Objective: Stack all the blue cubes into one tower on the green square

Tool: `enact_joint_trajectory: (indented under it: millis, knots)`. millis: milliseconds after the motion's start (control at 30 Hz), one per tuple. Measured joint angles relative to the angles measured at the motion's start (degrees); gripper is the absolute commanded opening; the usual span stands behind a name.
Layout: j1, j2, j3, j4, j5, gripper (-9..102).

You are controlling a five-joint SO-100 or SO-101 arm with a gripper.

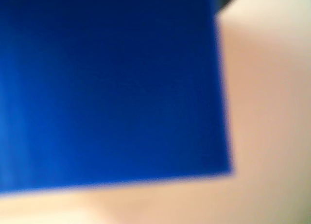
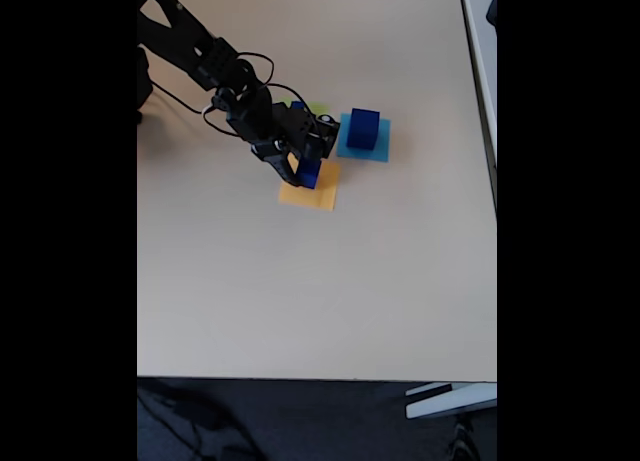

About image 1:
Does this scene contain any medium blue cube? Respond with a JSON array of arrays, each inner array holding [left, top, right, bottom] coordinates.
[[0, 0, 234, 195]]

